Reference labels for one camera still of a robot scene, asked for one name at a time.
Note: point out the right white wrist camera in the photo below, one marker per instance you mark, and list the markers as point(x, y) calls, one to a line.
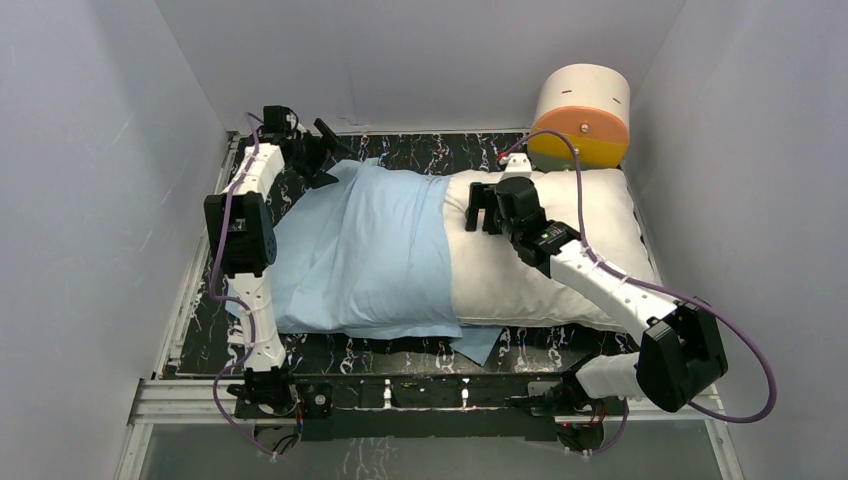
point(515, 165)

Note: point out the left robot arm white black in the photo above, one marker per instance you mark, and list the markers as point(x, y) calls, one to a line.
point(240, 229)

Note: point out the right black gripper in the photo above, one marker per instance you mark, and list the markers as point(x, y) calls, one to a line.
point(480, 198)

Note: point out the white pillow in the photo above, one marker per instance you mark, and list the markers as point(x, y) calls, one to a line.
point(491, 285)

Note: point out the light blue pillowcase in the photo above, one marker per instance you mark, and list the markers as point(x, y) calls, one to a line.
point(367, 256)

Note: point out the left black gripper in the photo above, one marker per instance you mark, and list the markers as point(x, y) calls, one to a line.
point(315, 154)

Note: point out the cylindrical beige drawer box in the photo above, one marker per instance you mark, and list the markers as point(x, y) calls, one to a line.
point(590, 105)

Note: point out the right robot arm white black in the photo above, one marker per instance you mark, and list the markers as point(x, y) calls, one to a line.
point(680, 350)

